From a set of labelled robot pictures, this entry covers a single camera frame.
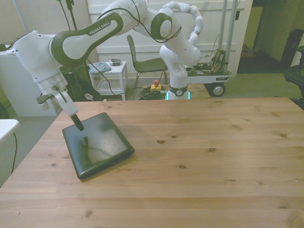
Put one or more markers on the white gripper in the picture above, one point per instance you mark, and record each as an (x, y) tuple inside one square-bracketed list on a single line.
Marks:
[(67, 104)]

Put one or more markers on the black glossy laptop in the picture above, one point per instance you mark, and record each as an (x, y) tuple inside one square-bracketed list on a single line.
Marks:
[(102, 142)]

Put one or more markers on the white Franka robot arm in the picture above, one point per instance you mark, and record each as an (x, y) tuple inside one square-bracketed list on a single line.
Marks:
[(76, 41)]

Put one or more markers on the black bag with tag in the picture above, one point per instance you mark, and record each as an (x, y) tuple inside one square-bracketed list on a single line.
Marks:
[(85, 90)]

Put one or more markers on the floral fabric pouch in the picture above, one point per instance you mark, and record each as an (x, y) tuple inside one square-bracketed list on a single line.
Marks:
[(99, 67)]

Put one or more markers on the white desk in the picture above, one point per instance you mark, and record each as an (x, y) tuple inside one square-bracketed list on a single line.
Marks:
[(16, 99)]

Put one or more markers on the small white side table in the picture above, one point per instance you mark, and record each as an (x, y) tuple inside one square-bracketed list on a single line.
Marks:
[(118, 71)]

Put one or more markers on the small grey electronic device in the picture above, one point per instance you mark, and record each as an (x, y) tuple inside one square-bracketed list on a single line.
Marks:
[(115, 62)]

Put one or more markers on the white rounded table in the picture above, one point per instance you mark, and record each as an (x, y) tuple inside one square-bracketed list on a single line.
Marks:
[(6, 129)]

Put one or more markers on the yellow emergency stop red button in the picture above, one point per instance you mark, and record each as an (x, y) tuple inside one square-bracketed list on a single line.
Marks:
[(156, 87)]

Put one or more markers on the olive green chair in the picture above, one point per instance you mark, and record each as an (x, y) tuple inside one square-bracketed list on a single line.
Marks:
[(147, 64)]

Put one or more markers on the dark green object on desk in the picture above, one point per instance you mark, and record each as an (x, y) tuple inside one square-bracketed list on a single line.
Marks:
[(3, 47)]

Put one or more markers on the black tripod stand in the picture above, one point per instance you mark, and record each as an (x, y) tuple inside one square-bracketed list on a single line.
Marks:
[(72, 14)]

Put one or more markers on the white wheeled equipment cart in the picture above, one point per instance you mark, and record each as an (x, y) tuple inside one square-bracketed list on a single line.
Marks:
[(209, 78)]

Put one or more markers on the cardboard box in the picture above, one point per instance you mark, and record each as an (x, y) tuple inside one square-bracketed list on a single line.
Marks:
[(249, 51)]

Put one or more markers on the black office chair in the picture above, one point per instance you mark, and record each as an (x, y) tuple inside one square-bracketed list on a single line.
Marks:
[(295, 71)]

